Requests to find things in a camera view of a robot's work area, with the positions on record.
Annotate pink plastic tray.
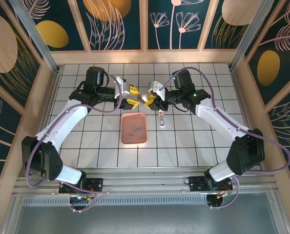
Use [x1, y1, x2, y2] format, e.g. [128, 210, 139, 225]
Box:
[120, 111, 148, 147]

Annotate navy panel cream circle gold lines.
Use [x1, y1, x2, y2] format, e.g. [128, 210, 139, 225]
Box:
[0, 0, 43, 110]
[203, 0, 257, 50]

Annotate perforated metal strip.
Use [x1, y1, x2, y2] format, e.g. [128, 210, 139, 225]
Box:
[21, 196, 276, 207]

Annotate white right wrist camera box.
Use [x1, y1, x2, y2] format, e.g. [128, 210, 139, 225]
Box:
[146, 81, 166, 100]

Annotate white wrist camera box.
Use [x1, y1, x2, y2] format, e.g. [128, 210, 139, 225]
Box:
[146, 81, 166, 100]
[113, 76, 131, 99]

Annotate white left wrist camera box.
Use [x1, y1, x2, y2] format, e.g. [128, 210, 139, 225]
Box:
[113, 76, 131, 99]

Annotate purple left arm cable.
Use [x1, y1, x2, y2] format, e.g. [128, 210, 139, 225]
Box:
[24, 74, 126, 213]

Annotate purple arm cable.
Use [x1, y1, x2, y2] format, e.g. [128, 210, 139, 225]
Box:
[24, 74, 126, 213]
[159, 66, 290, 211]

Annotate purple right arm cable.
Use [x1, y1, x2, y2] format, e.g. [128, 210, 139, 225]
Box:
[159, 66, 290, 211]

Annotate aluminium table side rail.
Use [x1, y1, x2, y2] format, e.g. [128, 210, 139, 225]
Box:
[22, 69, 62, 177]
[229, 68, 269, 174]

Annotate navy wall panel pink flowers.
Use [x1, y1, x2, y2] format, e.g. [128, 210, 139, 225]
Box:
[146, 0, 211, 51]

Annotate navy wall panel yellow oval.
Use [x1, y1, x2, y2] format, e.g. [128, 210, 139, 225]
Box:
[27, 0, 91, 52]

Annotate navy wall panel orange circle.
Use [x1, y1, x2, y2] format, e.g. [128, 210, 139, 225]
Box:
[76, 0, 144, 51]

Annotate aluminium frame post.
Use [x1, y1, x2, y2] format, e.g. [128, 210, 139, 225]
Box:
[8, 0, 62, 74]
[228, 0, 275, 72]

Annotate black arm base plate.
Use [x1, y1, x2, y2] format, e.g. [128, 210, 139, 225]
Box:
[59, 177, 104, 195]
[184, 176, 210, 193]

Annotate navy wall panel oval fern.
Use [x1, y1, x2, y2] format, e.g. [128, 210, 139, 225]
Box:
[244, 0, 290, 107]

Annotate navy wall panel single flower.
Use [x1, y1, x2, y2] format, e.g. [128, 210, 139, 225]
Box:
[0, 75, 26, 177]

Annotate navy wall panel pink fern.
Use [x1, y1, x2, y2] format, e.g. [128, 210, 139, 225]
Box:
[267, 79, 290, 175]

